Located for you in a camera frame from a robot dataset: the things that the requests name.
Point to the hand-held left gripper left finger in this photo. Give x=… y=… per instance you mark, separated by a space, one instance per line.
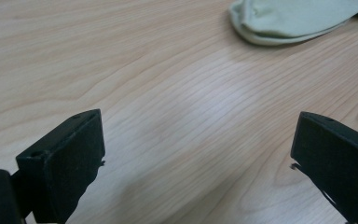
x=65 y=168

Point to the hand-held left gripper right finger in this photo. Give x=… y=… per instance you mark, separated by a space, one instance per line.
x=338 y=161

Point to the pale green sock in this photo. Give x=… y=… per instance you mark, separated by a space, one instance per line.
x=286 y=18

